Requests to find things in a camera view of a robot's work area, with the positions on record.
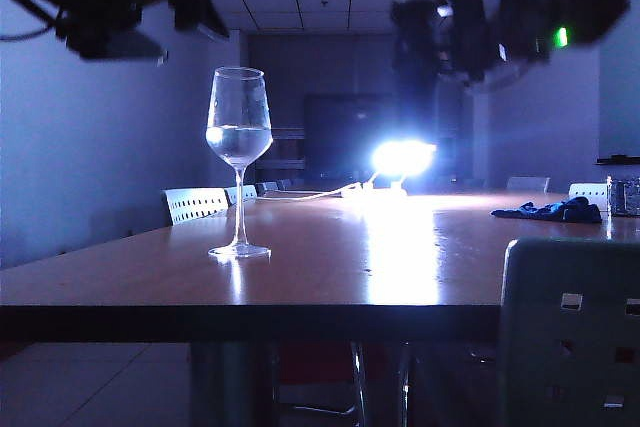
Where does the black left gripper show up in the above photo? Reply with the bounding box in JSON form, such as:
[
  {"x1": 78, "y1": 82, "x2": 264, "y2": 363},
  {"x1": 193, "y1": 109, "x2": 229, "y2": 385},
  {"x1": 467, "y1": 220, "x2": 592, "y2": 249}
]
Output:
[{"x1": 55, "y1": 0, "x2": 231, "y2": 66}]

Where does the clear stemmed wine glass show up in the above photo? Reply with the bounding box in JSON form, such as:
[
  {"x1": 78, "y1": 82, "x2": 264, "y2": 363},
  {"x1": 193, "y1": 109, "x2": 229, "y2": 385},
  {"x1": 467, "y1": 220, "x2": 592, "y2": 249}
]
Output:
[{"x1": 205, "y1": 66, "x2": 275, "y2": 260}]

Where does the black television screen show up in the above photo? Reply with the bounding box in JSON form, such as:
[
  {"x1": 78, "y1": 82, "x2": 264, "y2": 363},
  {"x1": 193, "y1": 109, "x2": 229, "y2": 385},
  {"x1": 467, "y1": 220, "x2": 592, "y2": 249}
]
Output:
[{"x1": 304, "y1": 92, "x2": 401, "y2": 183}]

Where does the dark blue cloth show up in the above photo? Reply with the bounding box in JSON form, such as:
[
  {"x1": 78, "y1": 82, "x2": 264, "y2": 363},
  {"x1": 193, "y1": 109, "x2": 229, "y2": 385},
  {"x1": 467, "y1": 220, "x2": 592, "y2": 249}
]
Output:
[{"x1": 490, "y1": 196, "x2": 604, "y2": 225}]

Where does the background shelf unit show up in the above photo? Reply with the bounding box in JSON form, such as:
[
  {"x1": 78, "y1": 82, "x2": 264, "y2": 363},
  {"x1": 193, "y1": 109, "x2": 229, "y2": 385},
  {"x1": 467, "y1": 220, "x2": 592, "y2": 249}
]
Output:
[{"x1": 259, "y1": 126, "x2": 306, "y2": 171}]

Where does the white perforated chair back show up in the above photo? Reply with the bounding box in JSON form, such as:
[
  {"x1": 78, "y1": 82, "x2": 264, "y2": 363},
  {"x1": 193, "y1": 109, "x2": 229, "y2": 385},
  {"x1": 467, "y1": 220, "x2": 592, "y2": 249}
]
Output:
[{"x1": 162, "y1": 187, "x2": 230, "y2": 227}]

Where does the clear plastic bottle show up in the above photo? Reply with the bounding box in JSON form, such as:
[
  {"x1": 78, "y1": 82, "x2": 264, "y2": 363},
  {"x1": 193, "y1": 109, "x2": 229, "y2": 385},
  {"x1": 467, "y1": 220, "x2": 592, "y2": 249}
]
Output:
[{"x1": 606, "y1": 175, "x2": 640, "y2": 218}]

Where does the near grey chair back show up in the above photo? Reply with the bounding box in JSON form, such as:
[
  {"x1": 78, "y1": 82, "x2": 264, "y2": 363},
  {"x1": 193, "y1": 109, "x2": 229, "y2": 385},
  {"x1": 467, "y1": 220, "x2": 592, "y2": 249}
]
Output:
[{"x1": 499, "y1": 236, "x2": 640, "y2": 427}]

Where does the red chair with chrome legs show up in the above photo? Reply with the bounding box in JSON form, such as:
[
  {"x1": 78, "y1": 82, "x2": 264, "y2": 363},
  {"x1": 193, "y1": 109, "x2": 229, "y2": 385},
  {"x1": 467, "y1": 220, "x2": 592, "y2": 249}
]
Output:
[{"x1": 277, "y1": 341, "x2": 416, "y2": 427}]

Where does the round metal table leg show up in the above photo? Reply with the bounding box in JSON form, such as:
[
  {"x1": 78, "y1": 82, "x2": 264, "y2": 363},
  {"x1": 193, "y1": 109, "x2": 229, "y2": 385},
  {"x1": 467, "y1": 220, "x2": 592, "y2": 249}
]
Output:
[{"x1": 188, "y1": 344, "x2": 279, "y2": 427}]

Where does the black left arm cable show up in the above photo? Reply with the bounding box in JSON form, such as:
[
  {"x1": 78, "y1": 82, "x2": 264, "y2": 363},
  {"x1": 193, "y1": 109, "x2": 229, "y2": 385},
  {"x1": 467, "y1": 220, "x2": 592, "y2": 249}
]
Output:
[{"x1": 0, "y1": 16, "x2": 64, "y2": 43}]

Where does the wall whiteboard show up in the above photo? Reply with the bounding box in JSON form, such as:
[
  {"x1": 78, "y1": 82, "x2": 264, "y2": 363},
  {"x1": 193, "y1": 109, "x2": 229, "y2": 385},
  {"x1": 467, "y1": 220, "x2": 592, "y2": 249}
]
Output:
[{"x1": 598, "y1": 21, "x2": 640, "y2": 156}]

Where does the white power cable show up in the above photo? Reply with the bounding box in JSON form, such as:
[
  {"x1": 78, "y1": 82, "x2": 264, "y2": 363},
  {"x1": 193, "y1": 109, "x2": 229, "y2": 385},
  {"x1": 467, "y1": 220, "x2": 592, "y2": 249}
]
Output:
[{"x1": 257, "y1": 181, "x2": 364, "y2": 202}]

